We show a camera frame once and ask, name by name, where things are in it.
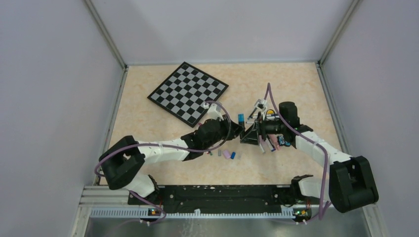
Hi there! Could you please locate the black highlighter blue cap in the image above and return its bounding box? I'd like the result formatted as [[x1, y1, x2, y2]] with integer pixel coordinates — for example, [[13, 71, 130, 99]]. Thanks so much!
[[238, 114, 245, 129]]

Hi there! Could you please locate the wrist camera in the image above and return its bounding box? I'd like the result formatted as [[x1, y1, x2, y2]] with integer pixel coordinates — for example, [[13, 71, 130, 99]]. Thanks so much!
[[202, 102, 223, 120], [253, 99, 268, 115]]

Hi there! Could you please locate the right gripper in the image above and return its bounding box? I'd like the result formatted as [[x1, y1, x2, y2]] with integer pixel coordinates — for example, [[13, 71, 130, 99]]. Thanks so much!
[[240, 112, 286, 145]]

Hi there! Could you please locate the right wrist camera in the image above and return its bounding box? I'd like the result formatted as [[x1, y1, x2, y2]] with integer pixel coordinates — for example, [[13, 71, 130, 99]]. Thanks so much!
[[253, 99, 268, 115]]

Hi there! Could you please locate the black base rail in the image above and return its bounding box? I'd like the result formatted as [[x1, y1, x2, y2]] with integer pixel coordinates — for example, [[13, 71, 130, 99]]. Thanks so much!
[[127, 185, 323, 218]]

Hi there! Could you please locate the black grey chessboard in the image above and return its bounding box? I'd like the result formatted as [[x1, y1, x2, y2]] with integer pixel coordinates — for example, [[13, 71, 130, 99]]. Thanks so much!
[[147, 62, 229, 127]]

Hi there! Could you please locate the purple highlighter cap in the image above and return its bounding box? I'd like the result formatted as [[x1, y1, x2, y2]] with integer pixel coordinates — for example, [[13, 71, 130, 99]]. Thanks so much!
[[222, 150, 231, 159]]

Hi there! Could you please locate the grey white marker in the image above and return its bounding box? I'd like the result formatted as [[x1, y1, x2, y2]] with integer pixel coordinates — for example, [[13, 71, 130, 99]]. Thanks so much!
[[259, 143, 266, 154]]

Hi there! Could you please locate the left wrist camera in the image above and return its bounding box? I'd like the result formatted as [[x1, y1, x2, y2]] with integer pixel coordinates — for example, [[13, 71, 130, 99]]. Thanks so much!
[[202, 102, 223, 120]]

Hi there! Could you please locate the pink highlighter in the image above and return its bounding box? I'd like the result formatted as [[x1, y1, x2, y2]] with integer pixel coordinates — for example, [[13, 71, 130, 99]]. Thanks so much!
[[269, 134, 281, 150]]

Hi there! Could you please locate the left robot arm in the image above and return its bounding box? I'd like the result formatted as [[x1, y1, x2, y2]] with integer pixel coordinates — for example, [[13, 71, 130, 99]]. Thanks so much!
[[97, 119, 244, 204]]

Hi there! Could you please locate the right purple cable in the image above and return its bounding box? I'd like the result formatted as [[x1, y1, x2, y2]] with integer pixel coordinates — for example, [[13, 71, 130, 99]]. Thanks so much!
[[266, 82, 331, 225]]

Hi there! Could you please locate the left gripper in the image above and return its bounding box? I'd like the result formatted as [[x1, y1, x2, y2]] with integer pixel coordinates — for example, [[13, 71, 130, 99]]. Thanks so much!
[[203, 114, 244, 150]]

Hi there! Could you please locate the owl eraser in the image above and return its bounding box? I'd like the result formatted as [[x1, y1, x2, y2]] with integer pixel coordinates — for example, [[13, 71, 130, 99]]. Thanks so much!
[[277, 135, 291, 147]]

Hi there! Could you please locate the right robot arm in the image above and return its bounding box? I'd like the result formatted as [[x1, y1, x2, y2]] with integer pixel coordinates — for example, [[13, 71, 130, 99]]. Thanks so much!
[[240, 99, 379, 213]]

